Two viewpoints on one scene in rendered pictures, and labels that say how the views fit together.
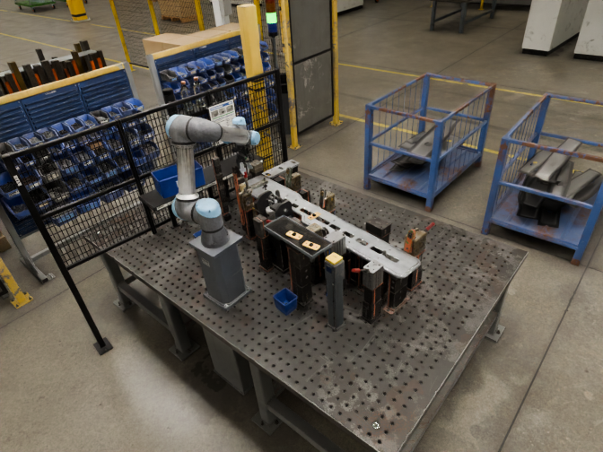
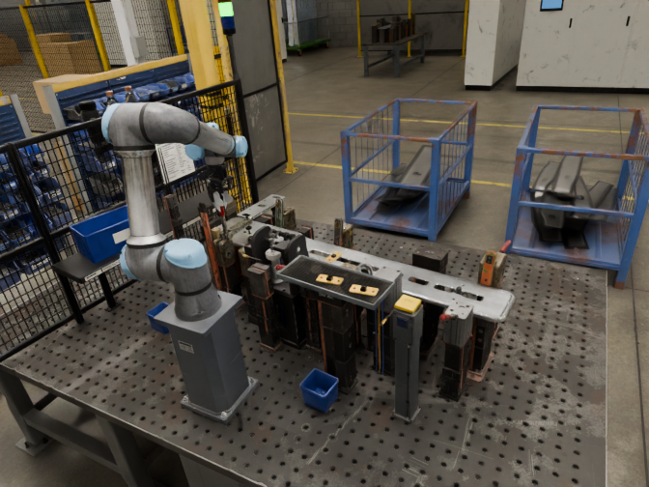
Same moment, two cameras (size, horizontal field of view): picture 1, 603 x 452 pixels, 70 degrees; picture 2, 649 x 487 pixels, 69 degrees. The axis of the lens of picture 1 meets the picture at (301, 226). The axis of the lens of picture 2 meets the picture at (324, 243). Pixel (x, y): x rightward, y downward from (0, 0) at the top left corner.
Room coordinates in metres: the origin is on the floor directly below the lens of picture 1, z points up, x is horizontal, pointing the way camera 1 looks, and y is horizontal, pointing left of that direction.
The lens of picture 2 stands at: (0.52, 0.35, 2.00)
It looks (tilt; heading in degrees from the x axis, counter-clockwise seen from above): 29 degrees down; 346
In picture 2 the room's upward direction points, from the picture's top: 5 degrees counter-clockwise
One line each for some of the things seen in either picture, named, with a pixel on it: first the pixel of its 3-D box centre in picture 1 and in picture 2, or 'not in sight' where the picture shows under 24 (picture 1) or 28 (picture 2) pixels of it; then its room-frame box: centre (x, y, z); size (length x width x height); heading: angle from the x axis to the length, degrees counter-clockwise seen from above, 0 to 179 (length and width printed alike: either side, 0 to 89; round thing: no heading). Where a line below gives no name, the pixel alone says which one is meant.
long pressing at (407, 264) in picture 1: (317, 217); (338, 258); (2.13, -0.10, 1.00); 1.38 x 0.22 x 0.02; 40
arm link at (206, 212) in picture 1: (208, 213); (185, 263); (1.85, 0.47, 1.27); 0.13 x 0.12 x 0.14; 61
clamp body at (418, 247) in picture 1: (413, 259); (488, 297); (1.81, -0.60, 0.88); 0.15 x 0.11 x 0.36; 130
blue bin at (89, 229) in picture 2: (179, 178); (115, 231); (2.58, 0.79, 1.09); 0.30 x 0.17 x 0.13; 121
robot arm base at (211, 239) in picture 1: (214, 231); (195, 294); (1.85, 0.46, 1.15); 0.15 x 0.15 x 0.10
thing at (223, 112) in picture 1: (223, 122); (173, 150); (2.99, 0.50, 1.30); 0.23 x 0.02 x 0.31; 130
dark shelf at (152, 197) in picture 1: (205, 178); (154, 229); (2.70, 0.65, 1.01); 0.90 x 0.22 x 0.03; 130
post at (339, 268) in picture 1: (335, 294); (407, 363); (1.55, -0.14, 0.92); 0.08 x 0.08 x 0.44; 40
